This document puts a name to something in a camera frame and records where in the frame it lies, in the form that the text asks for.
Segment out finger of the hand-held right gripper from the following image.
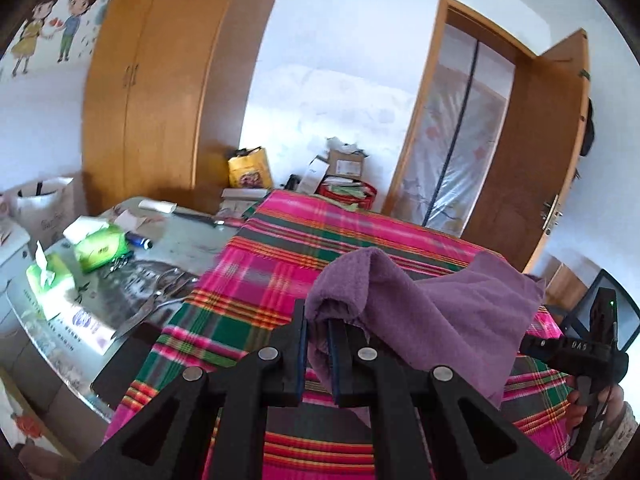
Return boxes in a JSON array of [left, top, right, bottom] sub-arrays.
[[519, 335, 572, 372]]

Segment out translucent door curtain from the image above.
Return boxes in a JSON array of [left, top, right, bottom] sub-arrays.
[[400, 24, 516, 237]]

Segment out white paper shopping bag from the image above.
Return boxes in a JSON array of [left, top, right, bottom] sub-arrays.
[[14, 177, 76, 252]]

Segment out stack of white boxes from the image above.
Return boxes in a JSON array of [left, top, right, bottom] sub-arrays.
[[220, 187, 272, 219]]

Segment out crumpled white tissue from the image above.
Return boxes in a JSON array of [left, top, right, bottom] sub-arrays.
[[112, 210, 147, 234]]

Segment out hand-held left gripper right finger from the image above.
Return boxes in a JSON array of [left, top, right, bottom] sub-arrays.
[[327, 320, 576, 480]]

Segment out pink green plaid blanket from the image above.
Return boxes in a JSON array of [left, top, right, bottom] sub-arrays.
[[102, 189, 583, 480]]

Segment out person's right forearm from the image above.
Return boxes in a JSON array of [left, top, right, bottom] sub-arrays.
[[597, 400, 640, 478]]

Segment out purple sweater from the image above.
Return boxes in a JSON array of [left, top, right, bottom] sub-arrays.
[[304, 246, 547, 410]]

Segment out wooden door frame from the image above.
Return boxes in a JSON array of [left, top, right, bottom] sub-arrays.
[[381, 0, 540, 226]]

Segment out dark hanging bag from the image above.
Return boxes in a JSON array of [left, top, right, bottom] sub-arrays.
[[580, 97, 597, 159]]

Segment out wooden door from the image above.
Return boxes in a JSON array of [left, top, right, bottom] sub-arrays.
[[460, 29, 592, 273]]

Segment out metal door handle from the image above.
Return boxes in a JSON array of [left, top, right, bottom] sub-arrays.
[[542, 195, 564, 234]]

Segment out cartoon wall sticker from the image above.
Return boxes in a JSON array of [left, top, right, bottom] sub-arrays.
[[9, 0, 108, 78]]

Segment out cardboard box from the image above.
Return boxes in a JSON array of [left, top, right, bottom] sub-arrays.
[[326, 137, 369, 179]]

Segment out yellow printed bag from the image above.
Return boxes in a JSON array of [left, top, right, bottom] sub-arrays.
[[228, 146, 274, 191]]

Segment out black knife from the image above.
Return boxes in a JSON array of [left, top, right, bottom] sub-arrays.
[[172, 210, 226, 227]]

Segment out white carton box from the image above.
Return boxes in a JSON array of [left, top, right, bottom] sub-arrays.
[[299, 156, 331, 196]]

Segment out small wooden cabinet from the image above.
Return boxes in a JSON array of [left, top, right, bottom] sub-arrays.
[[544, 255, 589, 312]]

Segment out green tissue pack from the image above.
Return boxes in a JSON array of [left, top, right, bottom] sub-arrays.
[[26, 241, 77, 322], [63, 216, 132, 274]]

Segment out person's right hand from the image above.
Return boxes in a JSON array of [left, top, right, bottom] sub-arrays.
[[566, 376, 626, 433]]

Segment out red basket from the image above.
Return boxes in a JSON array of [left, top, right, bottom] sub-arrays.
[[319, 180, 379, 212]]

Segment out white tissue pack purple label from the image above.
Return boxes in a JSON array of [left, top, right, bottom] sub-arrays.
[[54, 304, 117, 357]]

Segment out wooden wardrobe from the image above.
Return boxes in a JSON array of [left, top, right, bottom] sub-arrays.
[[82, 0, 292, 216]]

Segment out black mesh office chair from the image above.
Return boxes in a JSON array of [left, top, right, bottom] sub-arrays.
[[559, 269, 640, 357]]

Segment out steel kitchen scissors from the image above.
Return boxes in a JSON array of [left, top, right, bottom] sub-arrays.
[[111, 267, 199, 341]]

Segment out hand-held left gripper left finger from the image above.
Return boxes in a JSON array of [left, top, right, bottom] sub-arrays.
[[65, 300, 307, 480]]

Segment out black smartphone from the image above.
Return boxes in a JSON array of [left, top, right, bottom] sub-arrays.
[[91, 322, 162, 411]]

